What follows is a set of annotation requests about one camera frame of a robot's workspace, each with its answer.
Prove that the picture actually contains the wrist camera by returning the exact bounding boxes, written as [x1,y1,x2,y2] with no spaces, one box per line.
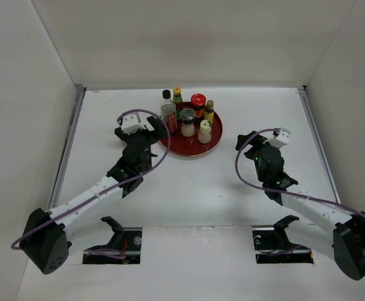
[268,128,291,149]
[120,112,146,135]

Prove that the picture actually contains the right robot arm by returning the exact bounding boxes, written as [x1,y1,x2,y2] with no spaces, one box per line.
[235,128,365,280]

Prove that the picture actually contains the grey cap pepper grinder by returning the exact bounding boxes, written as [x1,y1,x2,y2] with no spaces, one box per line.
[181,108,196,137]

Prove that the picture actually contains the red lid sauce jar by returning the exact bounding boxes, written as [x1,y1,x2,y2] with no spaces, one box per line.
[191,93,206,122]

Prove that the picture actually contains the red round lacquer tray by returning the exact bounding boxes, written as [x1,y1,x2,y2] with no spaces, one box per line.
[161,101,223,157]

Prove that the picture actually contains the yellow cap spice shaker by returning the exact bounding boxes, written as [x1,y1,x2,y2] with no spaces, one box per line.
[198,120,212,144]

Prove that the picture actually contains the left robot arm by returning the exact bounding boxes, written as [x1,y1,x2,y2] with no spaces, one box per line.
[14,110,170,275]

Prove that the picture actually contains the tall dark soy sauce bottle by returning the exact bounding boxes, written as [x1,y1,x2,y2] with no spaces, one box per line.
[161,90,177,135]

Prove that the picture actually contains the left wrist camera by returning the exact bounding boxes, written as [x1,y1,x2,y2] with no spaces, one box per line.
[120,112,146,135]

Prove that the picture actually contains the small yellow label bottle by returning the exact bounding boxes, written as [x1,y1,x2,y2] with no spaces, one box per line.
[204,100,214,124]

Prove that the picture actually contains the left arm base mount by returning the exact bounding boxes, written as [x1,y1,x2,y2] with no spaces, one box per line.
[82,216,143,265]

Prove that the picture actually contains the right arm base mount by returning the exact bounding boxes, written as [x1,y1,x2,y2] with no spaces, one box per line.
[252,215,314,264]

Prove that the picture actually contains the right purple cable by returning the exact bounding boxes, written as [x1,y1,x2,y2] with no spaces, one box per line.
[234,127,365,235]

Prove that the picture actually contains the green label sauce bottle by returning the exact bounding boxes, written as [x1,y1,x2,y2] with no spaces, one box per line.
[172,87,184,121]

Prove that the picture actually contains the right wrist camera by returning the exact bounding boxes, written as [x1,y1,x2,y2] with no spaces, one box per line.
[268,128,291,149]

